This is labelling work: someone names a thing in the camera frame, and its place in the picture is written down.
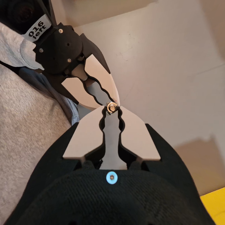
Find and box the yellow plastic bin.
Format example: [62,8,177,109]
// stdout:
[200,187,225,225]

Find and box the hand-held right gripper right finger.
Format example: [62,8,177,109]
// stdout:
[118,106,161,161]

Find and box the person's striped shirt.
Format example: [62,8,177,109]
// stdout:
[18,68,80,126]

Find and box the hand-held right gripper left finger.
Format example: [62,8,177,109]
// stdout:
[63,106,106,160]

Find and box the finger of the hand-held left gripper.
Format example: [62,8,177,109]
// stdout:
[61,76,104,109]
[84,53,120,107]

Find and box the steel hex nut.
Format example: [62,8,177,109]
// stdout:
[106,102,118,115]

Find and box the grey desk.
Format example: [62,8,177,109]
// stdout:
[52,0,225,225]

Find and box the person's left forearm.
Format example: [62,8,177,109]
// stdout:
[0,22,44,70]

